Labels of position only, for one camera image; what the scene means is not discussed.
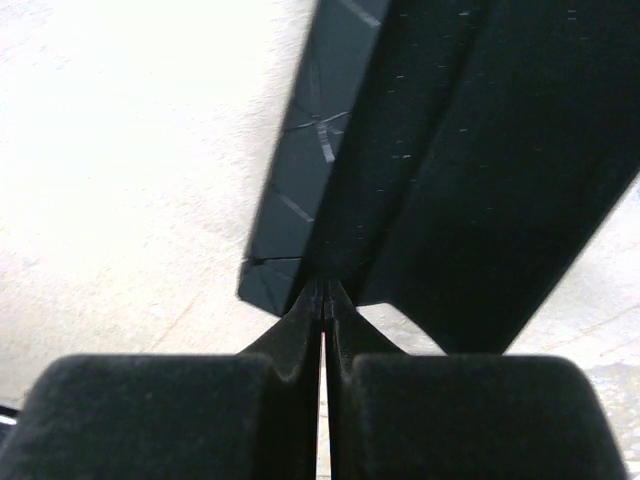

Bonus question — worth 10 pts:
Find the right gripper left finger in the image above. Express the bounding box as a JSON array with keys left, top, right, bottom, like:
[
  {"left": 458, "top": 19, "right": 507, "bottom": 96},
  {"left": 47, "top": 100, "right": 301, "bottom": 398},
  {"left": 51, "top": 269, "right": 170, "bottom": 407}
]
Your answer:
[{"left": 1, "top": 281, "right": 323, "bottom": 479}]

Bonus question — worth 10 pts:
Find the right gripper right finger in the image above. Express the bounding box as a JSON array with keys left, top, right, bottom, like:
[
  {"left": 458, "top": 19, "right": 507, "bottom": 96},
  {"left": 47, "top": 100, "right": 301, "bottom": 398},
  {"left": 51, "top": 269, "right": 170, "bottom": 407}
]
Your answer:
[{"left": 323, "top": 281, "right": 627, "bottom": 480}]

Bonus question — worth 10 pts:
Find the black glasses case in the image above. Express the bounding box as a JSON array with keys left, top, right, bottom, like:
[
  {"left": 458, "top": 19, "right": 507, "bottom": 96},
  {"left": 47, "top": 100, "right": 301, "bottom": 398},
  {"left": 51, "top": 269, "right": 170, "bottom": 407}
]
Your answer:
[{"left": 238, "top": 1, "right": 639, "bottom": 353}]

